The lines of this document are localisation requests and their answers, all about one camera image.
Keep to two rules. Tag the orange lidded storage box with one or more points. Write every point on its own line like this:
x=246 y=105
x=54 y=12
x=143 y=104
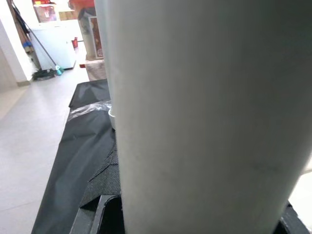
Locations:
x=85 y=29

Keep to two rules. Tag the red printed carton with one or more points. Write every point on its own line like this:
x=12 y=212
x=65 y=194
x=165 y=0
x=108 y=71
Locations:
x=46 y=12

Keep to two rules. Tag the white plastic children table top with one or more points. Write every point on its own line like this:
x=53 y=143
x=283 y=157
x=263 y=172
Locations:
x=302 y=190

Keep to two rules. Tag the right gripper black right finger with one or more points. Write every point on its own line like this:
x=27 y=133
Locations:
x=295 y=223

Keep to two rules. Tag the beige cloth covered bench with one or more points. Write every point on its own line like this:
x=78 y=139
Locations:
x=96 y=69

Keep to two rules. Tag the clear plastic film piece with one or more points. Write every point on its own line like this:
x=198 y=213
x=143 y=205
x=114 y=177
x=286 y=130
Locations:
x=90 y=109

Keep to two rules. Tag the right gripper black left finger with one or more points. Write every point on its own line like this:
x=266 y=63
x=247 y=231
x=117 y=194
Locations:
x=102 y=195

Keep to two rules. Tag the small teal cleaning brush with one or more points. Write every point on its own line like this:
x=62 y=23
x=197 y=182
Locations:
x=59 y=70

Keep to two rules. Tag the black tablecloth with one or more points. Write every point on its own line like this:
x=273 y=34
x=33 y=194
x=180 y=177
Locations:
x=78 y=146

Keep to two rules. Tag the small red bottle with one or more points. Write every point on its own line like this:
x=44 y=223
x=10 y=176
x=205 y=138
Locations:
x=75 y=42

